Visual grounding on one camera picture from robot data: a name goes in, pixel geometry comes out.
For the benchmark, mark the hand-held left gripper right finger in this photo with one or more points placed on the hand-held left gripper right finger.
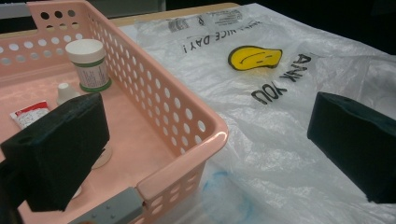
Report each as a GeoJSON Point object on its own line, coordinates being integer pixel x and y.
{"type": "Point", "coordinates": [358, 146]}

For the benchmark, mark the small white bottle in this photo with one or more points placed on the small white bottle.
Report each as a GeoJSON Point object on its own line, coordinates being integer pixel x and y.
{"type": "Point", "coordinates": [65, 91]}

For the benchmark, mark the white smiley plastic bag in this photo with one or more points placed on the white smiley plastic bag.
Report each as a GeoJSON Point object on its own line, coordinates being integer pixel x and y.
{"type": "Point", "coordinates": [255, 140]}

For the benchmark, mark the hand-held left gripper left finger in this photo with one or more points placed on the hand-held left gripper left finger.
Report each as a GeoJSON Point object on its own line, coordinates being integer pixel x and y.
{"type": "Point", "coordinates": [59, 149]}

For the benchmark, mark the white jar with green label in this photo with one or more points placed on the white jar with green label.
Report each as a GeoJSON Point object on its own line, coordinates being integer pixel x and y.
{"type": "Point", "coordinates": [90, 67]}

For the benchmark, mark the white round disc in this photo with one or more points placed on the white round disc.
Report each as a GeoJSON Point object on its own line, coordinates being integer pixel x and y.
{"type": "Point", "coordinates": [105, 158]}

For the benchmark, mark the red white tube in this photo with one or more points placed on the red white tube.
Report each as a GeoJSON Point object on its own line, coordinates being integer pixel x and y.
{"type": "Point", "coordinates": [29, 113]}

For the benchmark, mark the pink perforated plastic basket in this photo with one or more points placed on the pink perforated plastic basket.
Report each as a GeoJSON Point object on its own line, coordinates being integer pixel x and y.
{"type": "Point", "coordinates": [137, 146]}

